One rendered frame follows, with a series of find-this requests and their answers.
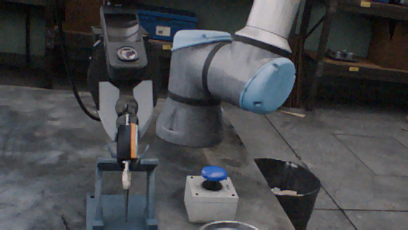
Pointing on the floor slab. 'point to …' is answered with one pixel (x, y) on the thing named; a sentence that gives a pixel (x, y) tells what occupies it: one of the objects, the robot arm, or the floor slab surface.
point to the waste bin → (300, 215)
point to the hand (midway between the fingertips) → (127, 133)
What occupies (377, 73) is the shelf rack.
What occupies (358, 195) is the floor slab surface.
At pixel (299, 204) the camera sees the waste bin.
